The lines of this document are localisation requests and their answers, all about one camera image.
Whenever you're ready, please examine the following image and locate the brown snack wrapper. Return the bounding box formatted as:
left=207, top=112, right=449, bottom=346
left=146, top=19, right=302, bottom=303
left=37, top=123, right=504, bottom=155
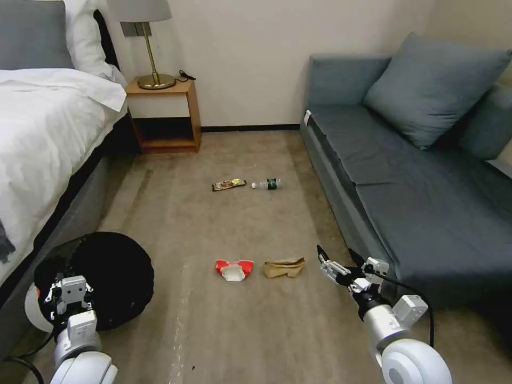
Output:
left=212, top=179, right=246, bottom=193

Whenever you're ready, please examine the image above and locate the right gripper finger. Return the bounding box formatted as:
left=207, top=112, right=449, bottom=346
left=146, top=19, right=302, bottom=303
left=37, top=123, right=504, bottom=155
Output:
left=348, top=247, right=390, bottom=282
left=316, top=244, right=354, bottom=287

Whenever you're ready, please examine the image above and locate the dark headboard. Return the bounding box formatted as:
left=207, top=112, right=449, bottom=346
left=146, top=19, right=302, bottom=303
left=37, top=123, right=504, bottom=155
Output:
left=93, top=9, right=122, bottom=69

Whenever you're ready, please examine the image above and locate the brass lamp white shade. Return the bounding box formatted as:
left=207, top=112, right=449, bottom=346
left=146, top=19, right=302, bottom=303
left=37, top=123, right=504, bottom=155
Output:
left=107, top=0, right=177, bottom=90

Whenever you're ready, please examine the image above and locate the white trash bin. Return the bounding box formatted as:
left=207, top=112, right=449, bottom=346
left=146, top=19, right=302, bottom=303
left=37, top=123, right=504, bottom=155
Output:
left=24, top=281, right=55, bottom=333

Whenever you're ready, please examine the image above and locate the grey bed cushion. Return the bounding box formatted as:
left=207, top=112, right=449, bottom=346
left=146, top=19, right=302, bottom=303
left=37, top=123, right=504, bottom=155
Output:
left=0, top=0, right=75, bottom=71

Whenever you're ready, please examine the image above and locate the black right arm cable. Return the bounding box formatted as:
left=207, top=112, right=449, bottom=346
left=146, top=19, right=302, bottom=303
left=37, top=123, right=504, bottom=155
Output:
left=364, top=267, right=436, bottom=349

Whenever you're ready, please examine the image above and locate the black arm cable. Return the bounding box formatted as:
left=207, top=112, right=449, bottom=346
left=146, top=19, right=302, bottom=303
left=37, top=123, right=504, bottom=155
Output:
left=364, top=267, right=436, bottom=349
left=0, top=335, right=55, bottom=384

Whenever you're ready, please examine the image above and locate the red white paper carton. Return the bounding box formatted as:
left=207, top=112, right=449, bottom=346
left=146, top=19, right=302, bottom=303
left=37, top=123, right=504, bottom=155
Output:
left=215, top=258, right=256, bottom=284

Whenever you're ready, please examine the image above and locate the grey wall switch plate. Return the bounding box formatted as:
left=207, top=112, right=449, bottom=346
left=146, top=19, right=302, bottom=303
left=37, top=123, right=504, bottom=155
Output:
left=121, top=21, right=153, bottom=38

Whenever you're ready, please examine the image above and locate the wooden nightstand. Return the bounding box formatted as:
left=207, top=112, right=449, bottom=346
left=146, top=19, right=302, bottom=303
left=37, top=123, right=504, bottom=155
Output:
left=125, top=75, right=202, bottom=155

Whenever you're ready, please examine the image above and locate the small blue grey cushion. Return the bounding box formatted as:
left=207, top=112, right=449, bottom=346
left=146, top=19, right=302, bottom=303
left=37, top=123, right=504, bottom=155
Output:
left=455, top=82, right=512, bottom=162

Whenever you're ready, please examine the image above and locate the white bed duvet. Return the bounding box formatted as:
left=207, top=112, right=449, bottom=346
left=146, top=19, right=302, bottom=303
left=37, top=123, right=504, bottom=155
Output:
left=0, top=68, right=128, bottom=290

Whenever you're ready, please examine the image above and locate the white pillow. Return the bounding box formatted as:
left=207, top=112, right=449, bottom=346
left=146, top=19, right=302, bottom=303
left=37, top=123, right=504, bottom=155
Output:
left=63, top=0, right=123, bottom=80

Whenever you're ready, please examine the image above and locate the clear plastic bottle green label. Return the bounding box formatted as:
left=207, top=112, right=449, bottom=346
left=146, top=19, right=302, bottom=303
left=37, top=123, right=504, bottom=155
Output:
left=251, top=176, right=284, bottom=192

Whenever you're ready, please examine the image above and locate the grey bed frame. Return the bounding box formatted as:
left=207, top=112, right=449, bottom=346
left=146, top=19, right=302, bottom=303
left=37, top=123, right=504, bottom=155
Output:
left=0, top=110, right=135, bottom=363

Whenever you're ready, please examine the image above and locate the blue grey sofa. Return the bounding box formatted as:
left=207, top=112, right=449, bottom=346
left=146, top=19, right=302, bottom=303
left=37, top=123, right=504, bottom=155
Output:
left=299, top=53, right=512, bottom=312

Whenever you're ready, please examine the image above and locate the large blue grey cushion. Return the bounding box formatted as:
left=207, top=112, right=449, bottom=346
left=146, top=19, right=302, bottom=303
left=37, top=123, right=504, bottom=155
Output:
left=363, top=31, right=512, bottom=151

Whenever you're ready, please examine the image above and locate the crumpled brown paper bag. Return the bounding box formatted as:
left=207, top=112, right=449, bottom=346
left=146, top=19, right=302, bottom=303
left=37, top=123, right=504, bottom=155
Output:
left=263, top=255, right=308, bottom=279

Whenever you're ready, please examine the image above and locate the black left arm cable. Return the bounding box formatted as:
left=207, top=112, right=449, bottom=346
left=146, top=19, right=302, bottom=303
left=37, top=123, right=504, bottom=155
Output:
left=0, top=335, right=55, bottom=384

